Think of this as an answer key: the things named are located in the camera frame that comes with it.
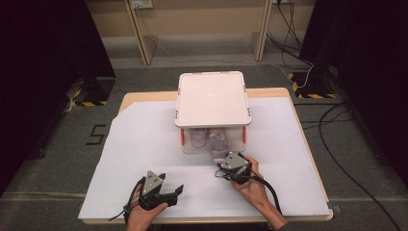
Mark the long black floor cable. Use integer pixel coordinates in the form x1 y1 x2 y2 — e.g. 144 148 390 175
318 102 402 231

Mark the beige wooden desk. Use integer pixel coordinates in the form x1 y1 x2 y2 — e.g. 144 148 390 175
86 0 318 66

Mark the white two-tier shoe rack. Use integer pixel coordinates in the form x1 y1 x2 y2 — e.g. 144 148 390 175
174 70 252 155

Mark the black curtain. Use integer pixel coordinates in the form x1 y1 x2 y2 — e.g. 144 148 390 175
0 0 116 195
298 0 408 192

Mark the left hand-held gripper cable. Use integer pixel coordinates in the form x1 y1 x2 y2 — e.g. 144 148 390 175
108 176 146 223

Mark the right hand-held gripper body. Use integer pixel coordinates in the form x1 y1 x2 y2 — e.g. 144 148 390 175
217 151 254 186

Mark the stand base with striped tape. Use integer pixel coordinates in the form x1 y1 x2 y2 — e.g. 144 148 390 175
66 76 116 109
287 64 339 100

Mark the pink child's sandal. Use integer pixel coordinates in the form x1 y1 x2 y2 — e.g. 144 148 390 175
190 128 209 149
209 128 231 164

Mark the person's right hand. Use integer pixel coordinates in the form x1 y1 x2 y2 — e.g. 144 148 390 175
231 156 270 210

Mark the white table sheet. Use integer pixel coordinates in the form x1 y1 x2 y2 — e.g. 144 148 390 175
78 96 331 220

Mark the person's left hand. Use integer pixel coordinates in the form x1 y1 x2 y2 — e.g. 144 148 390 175
126 185 168 231

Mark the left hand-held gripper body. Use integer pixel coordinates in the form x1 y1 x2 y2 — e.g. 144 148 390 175
139 170 167 212

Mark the bundle of black cables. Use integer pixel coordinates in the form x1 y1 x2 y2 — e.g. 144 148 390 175
265 0 315 70

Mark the white power strip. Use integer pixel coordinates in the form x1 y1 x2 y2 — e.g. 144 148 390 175
130 0 155 10

